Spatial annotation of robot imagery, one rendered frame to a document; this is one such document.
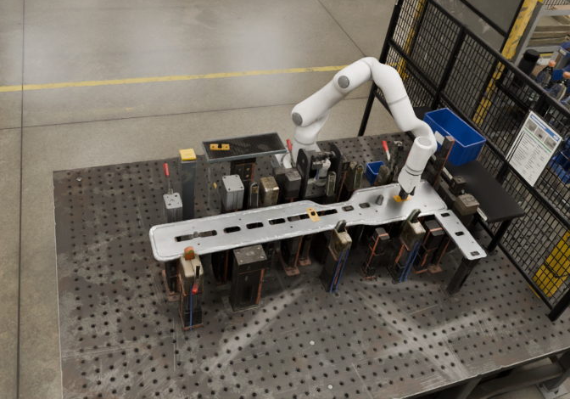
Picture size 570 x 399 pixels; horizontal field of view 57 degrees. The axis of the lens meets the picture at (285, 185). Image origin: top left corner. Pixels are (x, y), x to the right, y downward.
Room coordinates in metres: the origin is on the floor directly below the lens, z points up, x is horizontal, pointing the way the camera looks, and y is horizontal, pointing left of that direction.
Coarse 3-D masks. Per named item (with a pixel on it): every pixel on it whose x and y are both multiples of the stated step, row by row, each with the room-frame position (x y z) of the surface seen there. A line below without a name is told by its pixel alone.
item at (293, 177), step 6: (288, 168) 1.86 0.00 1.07; (294, 168) 1.86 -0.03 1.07; (288, 174) 1.81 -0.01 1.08; (294, 174) 1.82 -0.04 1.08; (288, 180) 1.78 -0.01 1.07; (294, 180) 1.78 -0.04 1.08; (300, 180) 1.79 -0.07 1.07; (282, 186) 1.81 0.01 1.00; (288, 186) 1.77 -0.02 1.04; (294, 186) 1.78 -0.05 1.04; (282, 192) 1.80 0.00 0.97; (288, 192) 1.77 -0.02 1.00; (294, 192) 1.79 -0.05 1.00; (282, 198) 1.80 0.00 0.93; (288, 198) 1.78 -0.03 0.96; (294, 198) 1.80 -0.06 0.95; (276, 222) 1.82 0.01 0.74; (282, 222) 1.78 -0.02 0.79
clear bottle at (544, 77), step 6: (552, 60) 2.27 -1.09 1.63; (546, 66) 2.26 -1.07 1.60; (552, 66) 2.24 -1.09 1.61; (540, 72) 2.25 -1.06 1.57; (546, 72) 2.24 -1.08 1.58; (552, 72) 2.24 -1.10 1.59; (540, 78) 2.23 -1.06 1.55; (546, 78) 2.23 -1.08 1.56; (540, 84) 2.23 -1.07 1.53; (546, 84) 2.23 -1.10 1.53
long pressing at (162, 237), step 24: (360, 192) 1.87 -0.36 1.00; (384, 192) 1.90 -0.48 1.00; (432, 192) 1.96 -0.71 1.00; (216, 216) 1.54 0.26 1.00; (240, 216) 1.57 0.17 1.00; (264, 216) 1.59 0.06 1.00; (288, 216) 1.62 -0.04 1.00; (336, 216) 1.67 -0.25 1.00; (360, 216) 1.70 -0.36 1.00; (384, 216) 1.73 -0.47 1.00; (168, 240) 1.37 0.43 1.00; (192, 240) 1.39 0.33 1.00; (216, 240) 1.41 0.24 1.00; (240, 240) 1.43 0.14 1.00; (264, 240) 1.46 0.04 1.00
